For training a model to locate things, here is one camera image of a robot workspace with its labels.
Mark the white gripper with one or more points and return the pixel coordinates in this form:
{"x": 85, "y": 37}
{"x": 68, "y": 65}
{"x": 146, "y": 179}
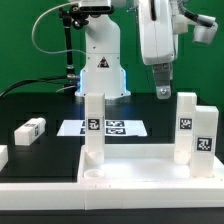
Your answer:
{"x": 157, "y": 42}

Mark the white desk top tray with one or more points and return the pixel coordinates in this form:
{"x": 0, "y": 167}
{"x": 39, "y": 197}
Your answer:
{"x": 141, "y": 163}

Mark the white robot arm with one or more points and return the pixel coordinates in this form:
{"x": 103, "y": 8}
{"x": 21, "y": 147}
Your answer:
{"x": 102, "y": 72}

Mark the fiducial marker sheet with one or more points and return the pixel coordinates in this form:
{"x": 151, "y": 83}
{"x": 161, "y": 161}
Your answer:
{"x": 114, "y": 128}

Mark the white front fence bar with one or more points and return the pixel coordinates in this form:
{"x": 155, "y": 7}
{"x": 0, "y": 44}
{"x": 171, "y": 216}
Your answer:
{"x": 73, "y": 196}

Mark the white fence bar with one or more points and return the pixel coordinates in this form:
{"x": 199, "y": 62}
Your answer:
{"x": 3, "y": 156}
{"x": 73, "y": 196}

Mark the white left fence bar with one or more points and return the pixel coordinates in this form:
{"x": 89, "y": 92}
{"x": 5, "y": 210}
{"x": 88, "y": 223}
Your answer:
{"x": 3, "y": 156}

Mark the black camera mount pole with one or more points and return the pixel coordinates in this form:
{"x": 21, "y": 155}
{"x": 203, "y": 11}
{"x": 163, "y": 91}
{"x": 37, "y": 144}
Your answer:
{"x": 71, "y": 19}

